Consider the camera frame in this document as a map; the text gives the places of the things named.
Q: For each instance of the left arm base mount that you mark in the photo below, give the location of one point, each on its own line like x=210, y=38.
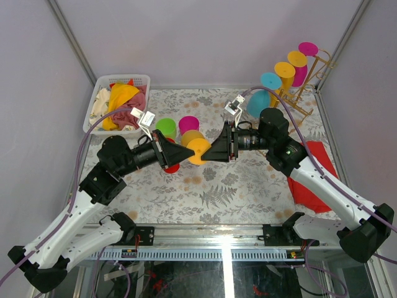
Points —
x=136, y=234

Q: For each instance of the gold wire glass rack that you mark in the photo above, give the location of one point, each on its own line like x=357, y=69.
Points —
x=303, y=103

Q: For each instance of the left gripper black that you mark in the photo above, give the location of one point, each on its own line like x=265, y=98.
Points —
x=168, y=153

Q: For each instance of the red folded cloth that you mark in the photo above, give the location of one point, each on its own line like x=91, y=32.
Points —
x=307, y=192

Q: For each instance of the red plastic wine glass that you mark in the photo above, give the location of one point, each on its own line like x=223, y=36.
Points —
x=174, y=168

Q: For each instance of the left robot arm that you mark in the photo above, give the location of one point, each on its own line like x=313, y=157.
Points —
x=46, y=261

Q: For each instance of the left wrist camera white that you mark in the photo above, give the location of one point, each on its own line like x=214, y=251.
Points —
x=145, y=120

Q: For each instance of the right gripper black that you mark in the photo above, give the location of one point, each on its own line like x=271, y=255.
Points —
x=223, y=148

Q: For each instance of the teal plastic wine glass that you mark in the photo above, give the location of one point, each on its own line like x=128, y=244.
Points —
x=261, y=99

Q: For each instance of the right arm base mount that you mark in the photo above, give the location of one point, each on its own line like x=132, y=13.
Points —
x=283, y=235

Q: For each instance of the yellow wine glass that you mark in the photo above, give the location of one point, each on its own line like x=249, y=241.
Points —
x=286, y=72
x=299, y=61
x=194, y=140

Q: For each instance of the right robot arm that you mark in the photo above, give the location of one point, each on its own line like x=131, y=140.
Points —
x=365, y=226

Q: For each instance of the aluminium front rail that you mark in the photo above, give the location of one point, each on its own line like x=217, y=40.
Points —
x=208, y=236

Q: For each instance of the white plastic basket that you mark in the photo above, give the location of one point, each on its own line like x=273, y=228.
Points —
x=127, y=124

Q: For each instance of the magenta plastic wine glass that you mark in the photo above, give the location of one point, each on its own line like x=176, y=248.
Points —
x=188, y=123

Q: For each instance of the rear magenta wine glass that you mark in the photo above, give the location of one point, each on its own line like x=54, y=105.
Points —
x=308, y=49

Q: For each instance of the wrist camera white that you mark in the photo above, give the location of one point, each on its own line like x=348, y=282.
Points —
x=234, y=108
x=145, y=120

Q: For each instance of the slotted grey cable duct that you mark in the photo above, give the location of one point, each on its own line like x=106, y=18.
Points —
x=188, y=254

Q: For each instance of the cream floral cloth in basket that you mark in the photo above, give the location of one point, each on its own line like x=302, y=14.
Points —
x=100, y=105

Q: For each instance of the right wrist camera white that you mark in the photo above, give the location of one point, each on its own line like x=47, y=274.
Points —
x=234, y=108

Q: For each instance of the yellow cloth in basket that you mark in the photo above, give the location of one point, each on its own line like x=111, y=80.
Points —
x=120, y=94

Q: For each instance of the green plastic wine glass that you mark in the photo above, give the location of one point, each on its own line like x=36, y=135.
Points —
x=168, y=128

